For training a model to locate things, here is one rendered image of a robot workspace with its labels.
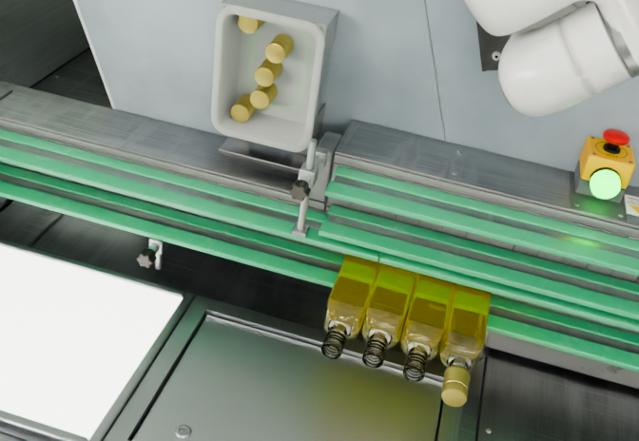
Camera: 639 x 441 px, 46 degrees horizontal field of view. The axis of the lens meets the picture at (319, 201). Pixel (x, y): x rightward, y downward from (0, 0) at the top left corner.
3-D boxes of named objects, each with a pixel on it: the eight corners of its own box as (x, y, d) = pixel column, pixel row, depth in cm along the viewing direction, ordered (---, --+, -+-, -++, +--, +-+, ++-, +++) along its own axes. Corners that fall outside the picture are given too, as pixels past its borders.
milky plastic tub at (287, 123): (227, 110, 134) (209, 131, 127) (236, -13, 121) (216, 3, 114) (321, 133, 131) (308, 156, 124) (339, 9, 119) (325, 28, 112)
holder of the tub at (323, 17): (228, 135, 137) (212, 155, 131) (238, -12, 122) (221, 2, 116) (318, 158, 135) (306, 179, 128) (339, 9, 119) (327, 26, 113)
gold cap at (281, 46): (274, 31, 122) (265, 40, 118) (295, 36, 122) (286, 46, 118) (271, 51, 124) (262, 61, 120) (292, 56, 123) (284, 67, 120)
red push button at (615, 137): (597, 155, 114) (605, 135, 112) (596, 143, 118) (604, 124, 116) (624, 161, 114) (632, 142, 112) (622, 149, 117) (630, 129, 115)
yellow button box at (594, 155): (573, 170, 123) (574, 193, 117) (588, 130, 119) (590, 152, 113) (617, 181, 122) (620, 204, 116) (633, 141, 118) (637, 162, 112)
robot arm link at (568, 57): (490, 24, 96) (482, 74, 83) (590, -30, 90) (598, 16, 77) (526, 85, 99) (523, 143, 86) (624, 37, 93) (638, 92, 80)
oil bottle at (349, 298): (351, 254, 127) (318, 337, 110) (356, 227, 124) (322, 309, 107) (382, 263, 127) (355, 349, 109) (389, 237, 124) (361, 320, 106)
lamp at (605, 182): (585, 188, 116) (585, 199, 114) (594, 163, 114) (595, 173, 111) (614, 196, 115) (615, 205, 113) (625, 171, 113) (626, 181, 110)
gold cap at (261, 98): (259, 77, 127) (250, 87, 124) (279, 83, 127) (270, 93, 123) (257, 96, 129) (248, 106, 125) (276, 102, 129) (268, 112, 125)
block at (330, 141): (315, 177, 129) (303, 198, 123) (322, 128, 124) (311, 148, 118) (335, 182, 129) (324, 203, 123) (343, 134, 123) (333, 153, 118)
